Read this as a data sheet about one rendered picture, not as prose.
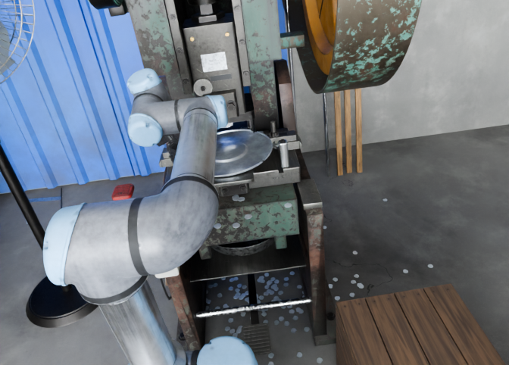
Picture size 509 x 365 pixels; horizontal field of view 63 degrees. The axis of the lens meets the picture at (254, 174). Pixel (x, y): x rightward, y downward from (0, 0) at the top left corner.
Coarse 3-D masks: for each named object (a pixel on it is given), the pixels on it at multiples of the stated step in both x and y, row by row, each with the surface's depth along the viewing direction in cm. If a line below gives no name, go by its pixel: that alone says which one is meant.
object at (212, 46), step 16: (192, 16) 122; (208, 16) 119; (224, 16) 124; (192, 32) 117; (208, 32) 117; (224, 32) 118; (192, 48) 120; (208, 48) 120; (224, 48) 120; (192, 64) 122; (208, 64) 122; (224, 64) 123; (192, 80) 125; (208, 80) 124; (224, 80) 125; (240, 80) 126; (224, 96) 125; (240, 96) 128; (240, 112) 131
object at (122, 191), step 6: (120, 186) 127; (126, 186) 127; (132, 186) 127; (114, 192) 125; (120, 192) 125; (126, 192) 124; (132, 192) 125; (114, 198) 123; (120, 198) 123; (126, 198) 124
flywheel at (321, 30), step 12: (312, 0) 144; (324, 0) 130; (336, 0) 120; (312, 12) 143; (324, 12) 133; (312, 24) 142; (324, 24) 135; (312, 36) 140; (324, 36) 136; (312, 48) 143; (324, 48) 130; (324, 60) 126; (324, 72) 128
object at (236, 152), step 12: (228, 132) 145; (240, 132) 144; (252, 132) 142; (228, 144) 136; (240, 144) 135; (252, 144) 135; (264, 144) 134; (216, 156) 131; (228, 156) 130; (240, 156) 129; (252, 156) 129; (264, 156) 127; (216, 168) 126; (228, 168) 125; (240, 168) 124; (252, 168) 123
